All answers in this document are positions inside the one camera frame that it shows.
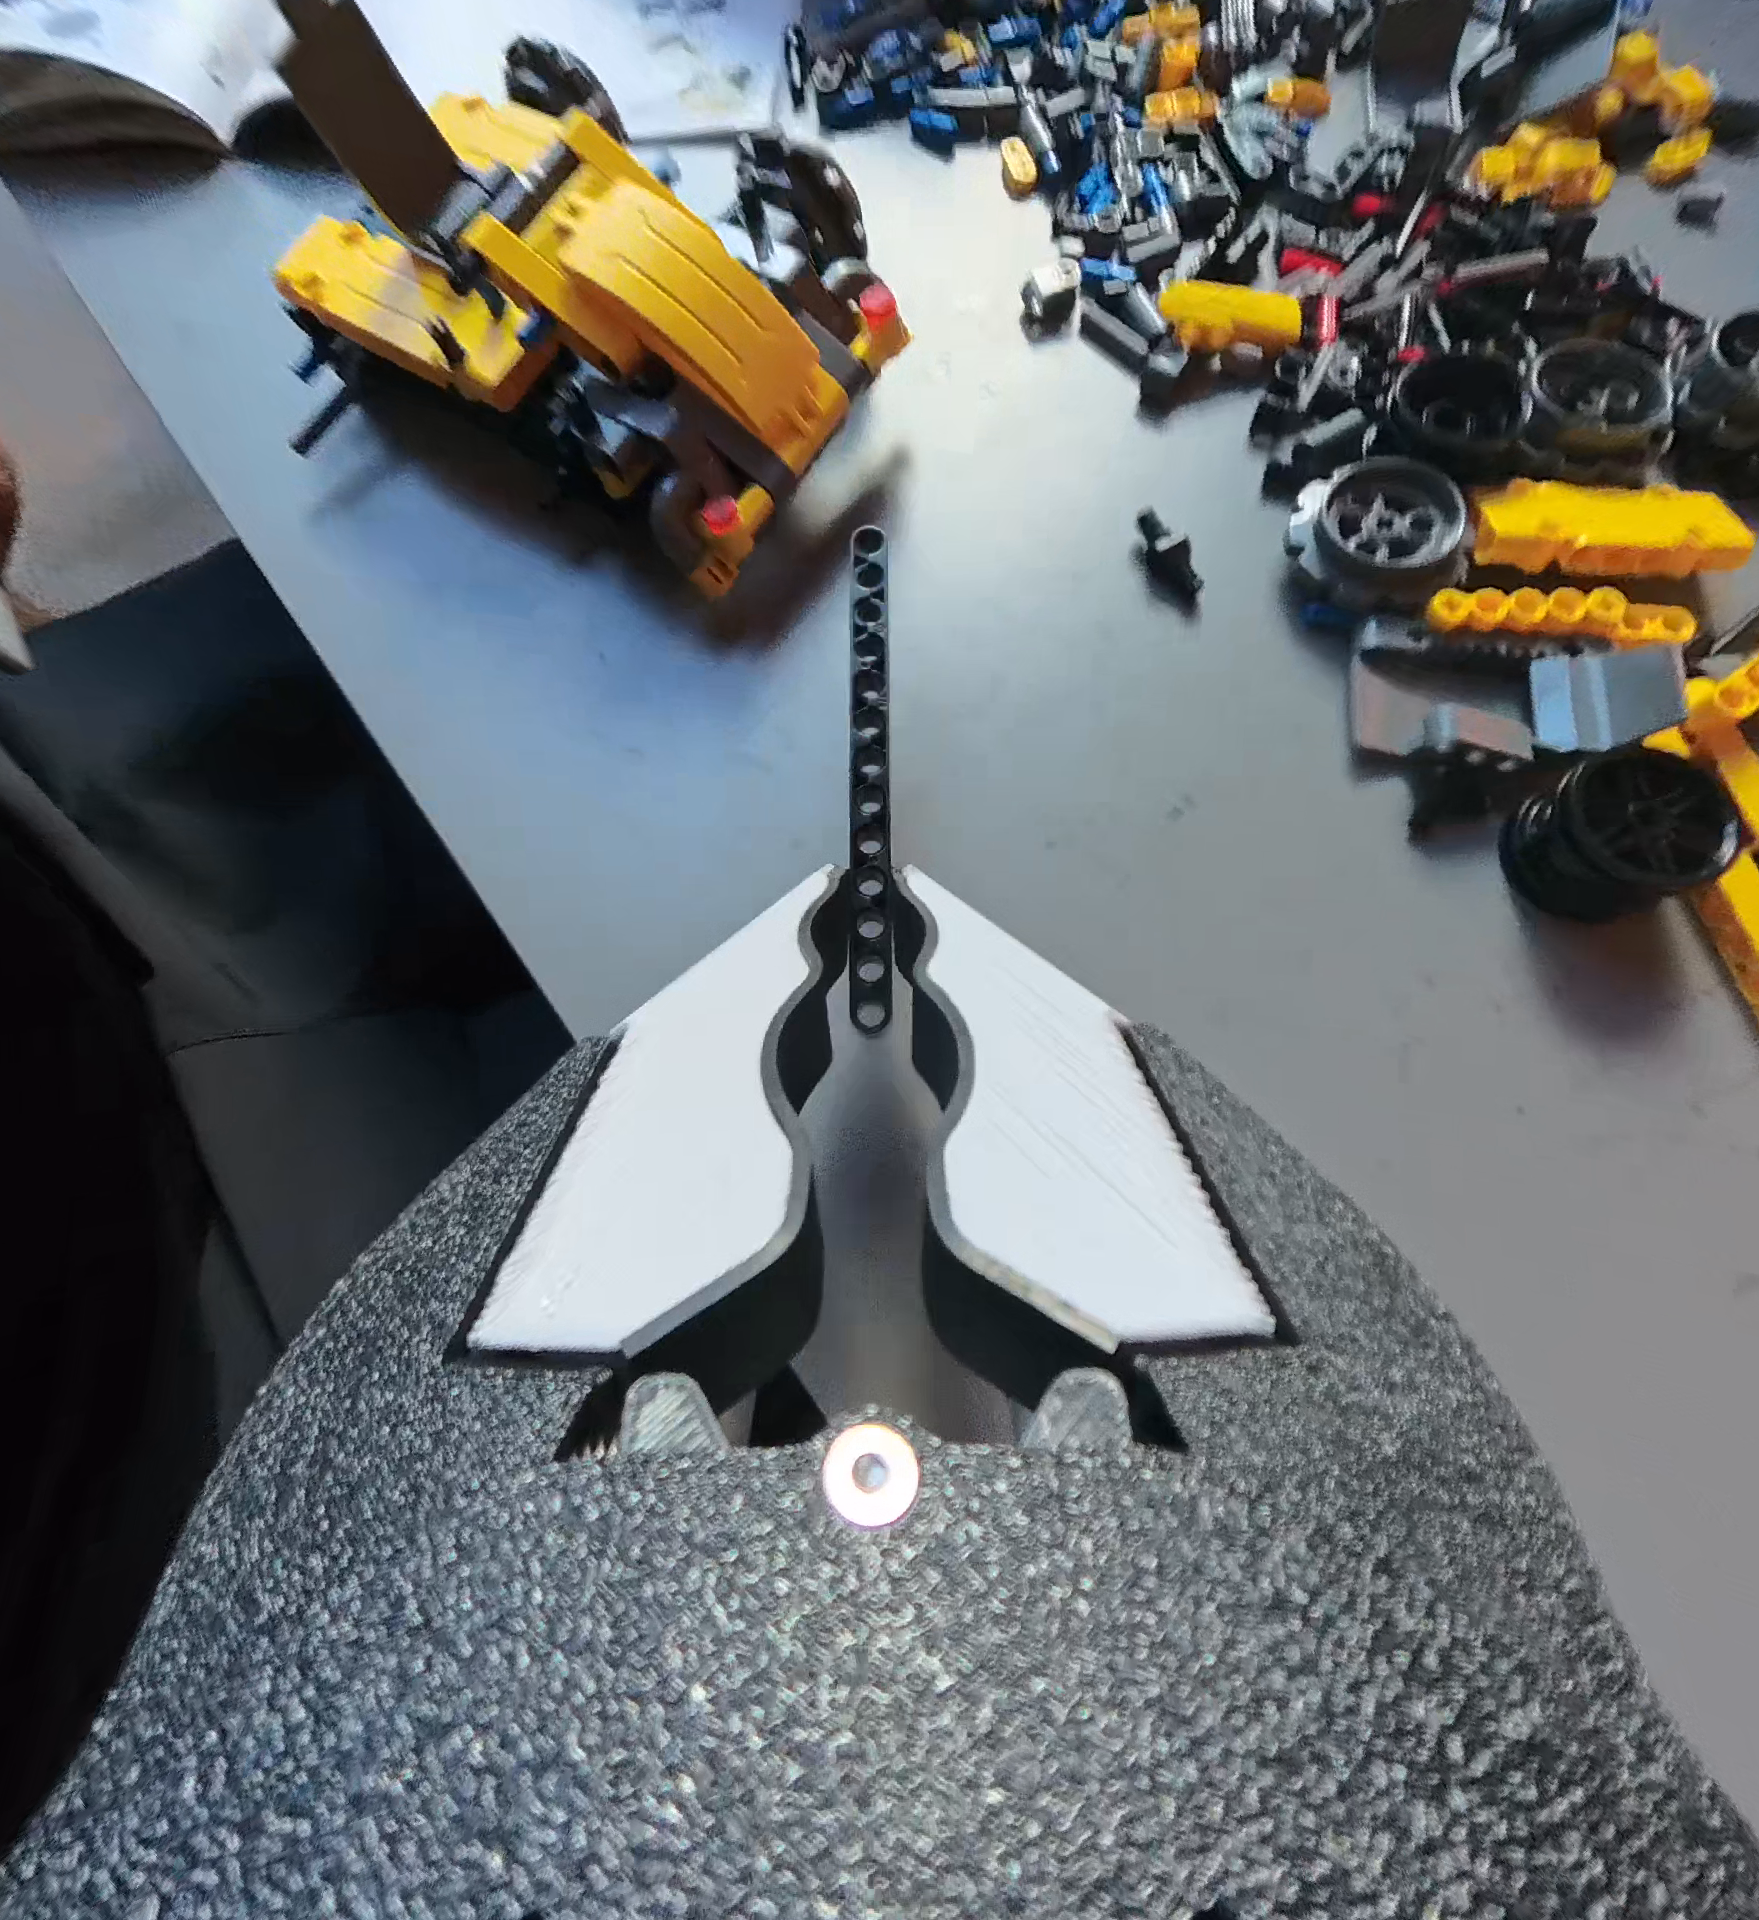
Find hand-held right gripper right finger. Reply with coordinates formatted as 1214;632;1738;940
894;866;1278;1358

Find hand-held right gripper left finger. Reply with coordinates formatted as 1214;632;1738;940
466;866;841;1368

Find black long holed beam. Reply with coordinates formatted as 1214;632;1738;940
847;525;894;1036

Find yellow toy vehicle model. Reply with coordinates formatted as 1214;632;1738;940
271;0;913;602

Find grey desk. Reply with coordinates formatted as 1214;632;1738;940
0;0;1759;1920

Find person's dark jeans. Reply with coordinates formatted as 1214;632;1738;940
0;537;575;1353

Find instruction booklet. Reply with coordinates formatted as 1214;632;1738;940
0;0;823;156

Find dark grey toothed panel piece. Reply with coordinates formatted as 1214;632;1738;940
1346;616;1692;840

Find black rubber tyre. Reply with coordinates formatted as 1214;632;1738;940
1497;744;1744;921

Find pile of yellow beams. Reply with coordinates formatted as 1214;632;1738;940
1645;576;1759;1049

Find grey spoked wheel hub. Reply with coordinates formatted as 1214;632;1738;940
1284;451;1476;613

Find yellow thin holed beam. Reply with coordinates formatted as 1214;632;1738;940
1420;580;1702;649

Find yellow flat holed panel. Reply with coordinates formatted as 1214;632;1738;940
1466;474;1759;580

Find yellow rounded bullet piece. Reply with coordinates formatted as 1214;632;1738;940
1158;278;1305;355

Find pile of small building pieces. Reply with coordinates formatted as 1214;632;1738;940
784;0;1759;451

